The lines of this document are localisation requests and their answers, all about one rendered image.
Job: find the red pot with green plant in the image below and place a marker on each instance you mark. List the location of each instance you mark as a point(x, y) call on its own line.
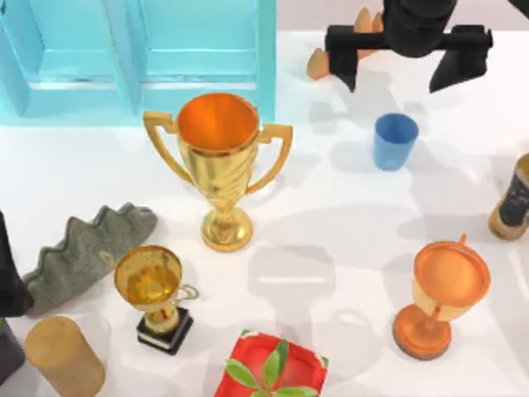
point(285, 370)

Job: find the gold trophy with black base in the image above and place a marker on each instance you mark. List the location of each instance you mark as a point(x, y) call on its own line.
point(151, 281)

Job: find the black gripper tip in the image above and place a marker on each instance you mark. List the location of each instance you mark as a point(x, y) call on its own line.
point(10, 277)

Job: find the brown cylinder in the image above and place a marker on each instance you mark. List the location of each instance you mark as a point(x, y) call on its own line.
point(62, 360)

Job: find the large gold trophy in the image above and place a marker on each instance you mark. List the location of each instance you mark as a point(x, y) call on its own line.
point(217, 165)

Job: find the orange lobed pot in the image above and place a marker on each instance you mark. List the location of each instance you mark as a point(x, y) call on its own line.
point(318, 66)

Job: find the light blue rack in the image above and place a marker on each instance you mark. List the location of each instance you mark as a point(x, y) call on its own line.
point(198, 62)

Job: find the dark grey box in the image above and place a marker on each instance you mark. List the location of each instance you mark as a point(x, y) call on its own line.
point(10, 351)

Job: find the blue cup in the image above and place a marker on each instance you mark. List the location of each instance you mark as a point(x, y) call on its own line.
point(392, 142)

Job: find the dark bottle with tan ends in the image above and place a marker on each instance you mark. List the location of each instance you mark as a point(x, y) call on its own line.
point(512, 207)

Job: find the grey wavy-rimmed pot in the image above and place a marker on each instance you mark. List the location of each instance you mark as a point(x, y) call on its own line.
point(82, 256)

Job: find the orange and gold trophy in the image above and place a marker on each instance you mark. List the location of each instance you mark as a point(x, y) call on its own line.
point(450, 277)

